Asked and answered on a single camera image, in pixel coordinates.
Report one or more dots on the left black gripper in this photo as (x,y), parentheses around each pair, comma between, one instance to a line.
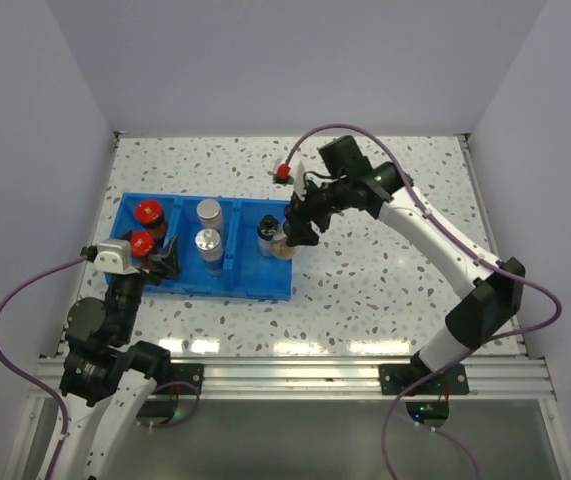
(168,265)

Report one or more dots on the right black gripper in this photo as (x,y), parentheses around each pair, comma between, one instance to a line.
(298,213)

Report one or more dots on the red-lid sauce jar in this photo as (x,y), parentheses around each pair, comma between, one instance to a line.
(150,215)
(143,244)

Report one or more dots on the black-cap brown spice grinder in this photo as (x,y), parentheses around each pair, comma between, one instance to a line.
(279,247)

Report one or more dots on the black-cap white powder grinder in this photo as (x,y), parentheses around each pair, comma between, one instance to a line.
(266,230)

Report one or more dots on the silver-lid blue-label spice jar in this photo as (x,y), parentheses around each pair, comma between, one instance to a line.
(210,247)

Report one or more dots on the silver-lid white spice jar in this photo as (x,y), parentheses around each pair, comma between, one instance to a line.
(210,215)

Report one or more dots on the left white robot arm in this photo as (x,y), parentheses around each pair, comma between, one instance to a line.
(106,378)

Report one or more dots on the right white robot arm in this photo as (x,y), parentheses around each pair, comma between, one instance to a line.
(489,289)

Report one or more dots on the blue plastic divided bin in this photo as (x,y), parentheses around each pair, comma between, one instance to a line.
(246,272)

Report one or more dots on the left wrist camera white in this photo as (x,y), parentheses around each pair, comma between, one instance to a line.
(114,257)

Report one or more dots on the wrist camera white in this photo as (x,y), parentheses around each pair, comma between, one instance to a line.
(114,257)
(292,174)

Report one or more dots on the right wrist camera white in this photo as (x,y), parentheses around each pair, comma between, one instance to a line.
(292,174)

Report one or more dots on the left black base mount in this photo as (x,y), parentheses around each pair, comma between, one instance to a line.
(183,378)

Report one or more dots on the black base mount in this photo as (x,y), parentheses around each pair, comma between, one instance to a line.
(183,378)
(395,379)

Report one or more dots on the aluminium front rail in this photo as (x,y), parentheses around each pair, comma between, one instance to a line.
(357,378)

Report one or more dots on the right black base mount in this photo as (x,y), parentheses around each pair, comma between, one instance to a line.
(395,379)

